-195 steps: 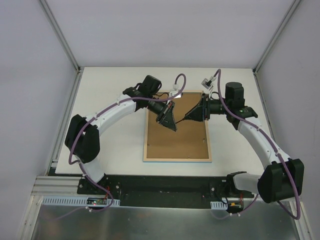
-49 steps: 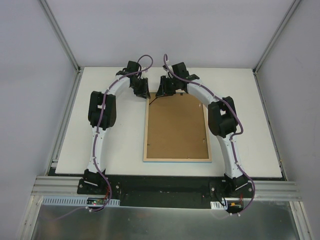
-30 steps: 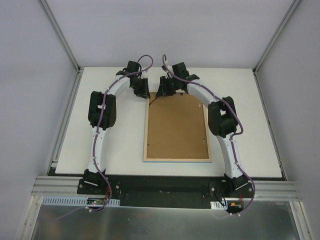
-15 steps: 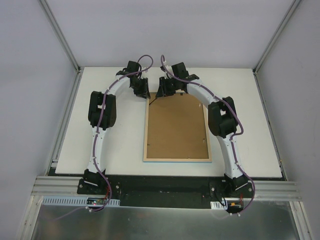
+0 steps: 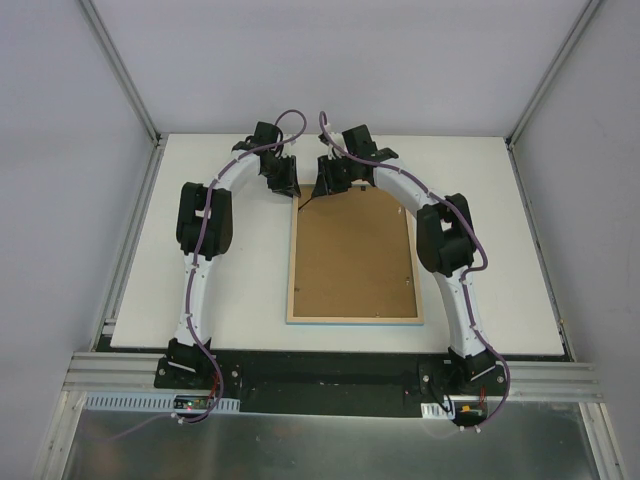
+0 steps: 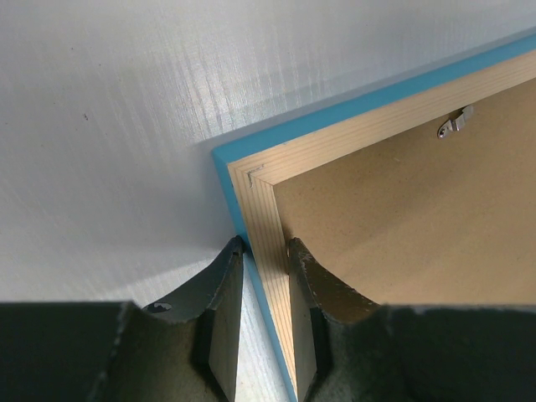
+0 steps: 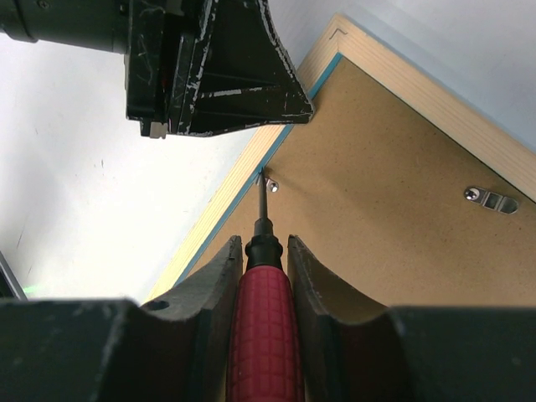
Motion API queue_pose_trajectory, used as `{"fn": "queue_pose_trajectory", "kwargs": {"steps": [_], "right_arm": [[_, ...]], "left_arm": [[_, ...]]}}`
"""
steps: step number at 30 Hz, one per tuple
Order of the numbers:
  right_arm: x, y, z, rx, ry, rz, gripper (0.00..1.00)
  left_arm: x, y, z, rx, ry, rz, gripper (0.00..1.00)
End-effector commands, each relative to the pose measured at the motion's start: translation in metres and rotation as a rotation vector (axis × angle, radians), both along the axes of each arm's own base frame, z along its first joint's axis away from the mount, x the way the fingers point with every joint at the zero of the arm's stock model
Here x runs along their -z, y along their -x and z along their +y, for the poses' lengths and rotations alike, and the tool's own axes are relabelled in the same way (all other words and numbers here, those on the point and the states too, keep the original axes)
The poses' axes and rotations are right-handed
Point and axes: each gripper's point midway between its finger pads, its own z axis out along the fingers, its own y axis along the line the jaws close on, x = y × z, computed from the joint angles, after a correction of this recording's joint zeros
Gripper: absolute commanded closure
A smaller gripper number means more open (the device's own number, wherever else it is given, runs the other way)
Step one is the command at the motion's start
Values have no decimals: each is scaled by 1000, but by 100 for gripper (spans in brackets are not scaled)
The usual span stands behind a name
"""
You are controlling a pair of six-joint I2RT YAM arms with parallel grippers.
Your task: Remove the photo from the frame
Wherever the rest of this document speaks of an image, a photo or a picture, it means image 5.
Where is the blue wooden picture frame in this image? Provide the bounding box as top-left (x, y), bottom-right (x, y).
top-left (285, 180), bottom-right (426, 326)

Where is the red handled screwdriver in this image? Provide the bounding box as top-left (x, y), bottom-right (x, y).
top-left (297, 196), bottom-right (320, 212)

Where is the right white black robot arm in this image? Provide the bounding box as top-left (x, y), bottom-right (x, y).
top-left (313, 113), bottom-right (498, 395)

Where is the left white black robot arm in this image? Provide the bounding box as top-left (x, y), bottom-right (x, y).
top-left (154, 121), bottom-right (301, 389)

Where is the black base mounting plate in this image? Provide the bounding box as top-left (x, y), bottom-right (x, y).
top-left (154, 348), bottom-right (506, 418)

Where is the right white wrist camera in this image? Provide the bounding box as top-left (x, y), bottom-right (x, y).
top-left (319, 132), bottom-right (346, 159)

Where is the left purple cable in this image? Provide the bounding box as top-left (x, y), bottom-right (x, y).
top-left (104, 109), bottom-right (307, 444)

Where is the purple cable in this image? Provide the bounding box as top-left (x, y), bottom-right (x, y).
top-left (318, 110), bottom-right (514, 441)
top-left (104, 109), bottom-right (307, 444)

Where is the brown fibreboard frame backing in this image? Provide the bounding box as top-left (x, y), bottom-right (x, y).
top-left (292, 185), bottom-right (419, 319)

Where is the left aluminium corner post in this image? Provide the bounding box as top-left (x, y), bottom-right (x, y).
top-left (76, 0), bottom-right (161, 145)

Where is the aluminium corner post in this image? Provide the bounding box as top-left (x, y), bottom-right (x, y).
top-left (505, 0), bottom-right (605, 149)
top-left (76, 0), bottom-right (161, 145)

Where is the right aluminium corner post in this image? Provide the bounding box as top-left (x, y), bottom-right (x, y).
top-left (505, 0), bottom-right (605, 149)

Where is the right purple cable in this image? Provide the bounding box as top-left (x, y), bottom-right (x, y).
top-left (318, 110), bottom-right (514, 441)

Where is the right grey cable duct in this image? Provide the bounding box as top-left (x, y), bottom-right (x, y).
top-left (421, 403), bottom-right (455, 421)

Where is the grey cable duct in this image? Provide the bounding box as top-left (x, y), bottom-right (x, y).
top-left (421, 403), bottom-right (455, 421)
top-left (84, 392), bottom-right (241, 415)

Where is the aluminium front rail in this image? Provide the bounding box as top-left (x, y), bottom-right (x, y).
top-left (63, 352), bottom-right (605, 403)

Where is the left grey cable duct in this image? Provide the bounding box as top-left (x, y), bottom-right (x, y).
top-left (84, 392), bottom-right (241, 415)

